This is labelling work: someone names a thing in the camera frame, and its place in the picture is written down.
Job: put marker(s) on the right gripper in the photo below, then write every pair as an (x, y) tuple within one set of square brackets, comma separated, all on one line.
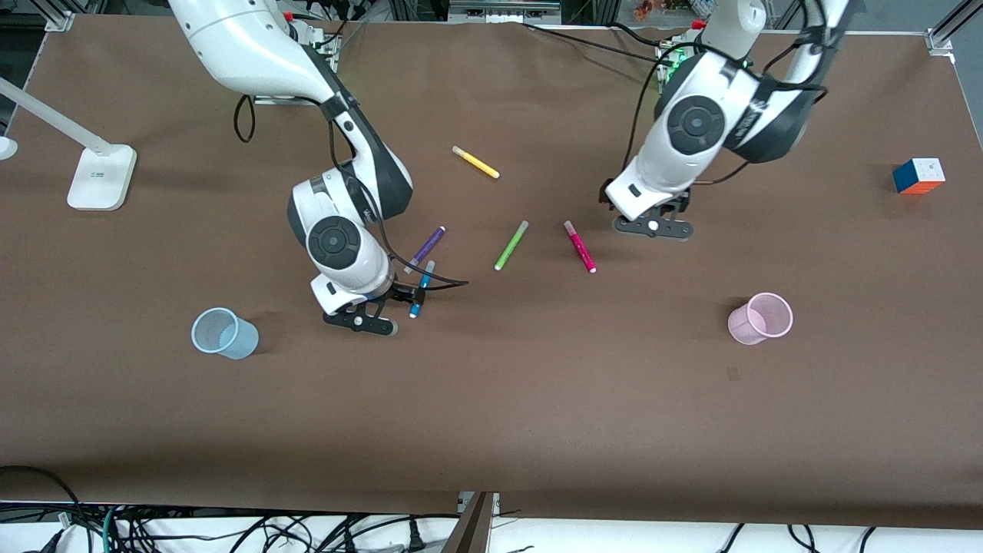
[(400, 293)]

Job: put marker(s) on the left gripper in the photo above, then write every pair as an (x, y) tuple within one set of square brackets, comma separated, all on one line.
[(680, 202)]

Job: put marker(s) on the blue marker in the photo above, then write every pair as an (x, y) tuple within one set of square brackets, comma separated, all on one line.
[(427, 273)]

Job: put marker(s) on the pink marker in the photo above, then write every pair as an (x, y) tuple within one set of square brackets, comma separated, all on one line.
[(580, 247)]

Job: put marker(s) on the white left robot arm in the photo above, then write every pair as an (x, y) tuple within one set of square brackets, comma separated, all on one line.
[(729, 115)]

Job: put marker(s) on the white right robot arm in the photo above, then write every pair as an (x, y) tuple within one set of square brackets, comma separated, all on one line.
[(246, 46)]

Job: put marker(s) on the purple marker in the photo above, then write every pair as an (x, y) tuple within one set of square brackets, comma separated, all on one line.
[(427, 247)]

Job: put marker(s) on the green marker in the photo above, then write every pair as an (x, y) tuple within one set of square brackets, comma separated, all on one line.
[(511, 246)]

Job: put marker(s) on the brown table cover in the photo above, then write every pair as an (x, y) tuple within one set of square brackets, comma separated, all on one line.
[(491, 399)]

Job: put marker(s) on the pink mesh cup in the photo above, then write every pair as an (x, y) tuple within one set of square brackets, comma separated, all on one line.
[(749, 326)]

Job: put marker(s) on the yellow marker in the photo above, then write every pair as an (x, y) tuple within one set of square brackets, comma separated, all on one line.
[(476, 162)]

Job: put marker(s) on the blue mesh cup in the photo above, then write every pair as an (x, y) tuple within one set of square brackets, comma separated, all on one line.
[(234, 342)]

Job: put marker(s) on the orange background item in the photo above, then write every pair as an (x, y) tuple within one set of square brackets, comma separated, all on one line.
[(643, 9)]

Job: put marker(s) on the black power plug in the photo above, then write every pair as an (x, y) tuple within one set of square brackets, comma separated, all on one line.
[(416, 538)]

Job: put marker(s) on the colourful puzzle cube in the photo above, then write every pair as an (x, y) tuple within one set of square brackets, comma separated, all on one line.
[(918, 177)]

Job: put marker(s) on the grey socket strip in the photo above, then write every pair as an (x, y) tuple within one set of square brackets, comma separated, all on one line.
[(503, 11)]

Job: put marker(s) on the white desk lamp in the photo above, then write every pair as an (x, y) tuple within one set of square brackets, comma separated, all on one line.
[(100, 180)]

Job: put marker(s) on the metal table post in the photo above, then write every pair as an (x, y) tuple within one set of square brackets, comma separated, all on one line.
[(472, 530)]

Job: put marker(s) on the aluminium corner bracket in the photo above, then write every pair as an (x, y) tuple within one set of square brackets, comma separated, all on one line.
[(941, 40), (60, 17)]

